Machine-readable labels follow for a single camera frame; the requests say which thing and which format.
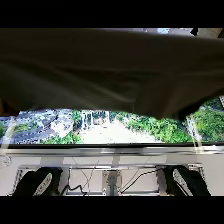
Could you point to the grey shirt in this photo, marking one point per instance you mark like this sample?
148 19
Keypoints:
110 66

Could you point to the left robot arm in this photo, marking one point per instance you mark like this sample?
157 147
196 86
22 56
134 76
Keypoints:
33 183

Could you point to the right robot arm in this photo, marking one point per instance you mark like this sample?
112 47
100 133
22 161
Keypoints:
190 181

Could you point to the silver frame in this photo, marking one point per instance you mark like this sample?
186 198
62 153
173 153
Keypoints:
100 151

